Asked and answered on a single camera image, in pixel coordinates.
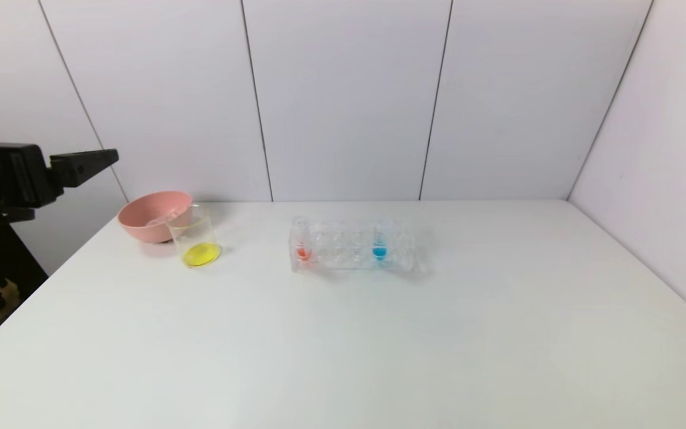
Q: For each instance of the pink bowl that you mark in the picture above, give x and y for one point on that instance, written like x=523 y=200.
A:
x=140 y=223

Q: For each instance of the clear plastic test tube rack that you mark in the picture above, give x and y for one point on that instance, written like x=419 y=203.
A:
x=342 y=250

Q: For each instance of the test tube with red pigment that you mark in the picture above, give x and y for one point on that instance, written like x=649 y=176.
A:
x=303 y=251

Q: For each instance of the test tube with blue pigment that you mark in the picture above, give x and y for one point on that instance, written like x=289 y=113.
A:
x=380 y=251

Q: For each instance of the clear glass beaker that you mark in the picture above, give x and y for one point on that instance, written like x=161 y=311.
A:
x=199 y=253

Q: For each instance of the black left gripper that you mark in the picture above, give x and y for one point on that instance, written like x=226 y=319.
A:
x=28 y=174

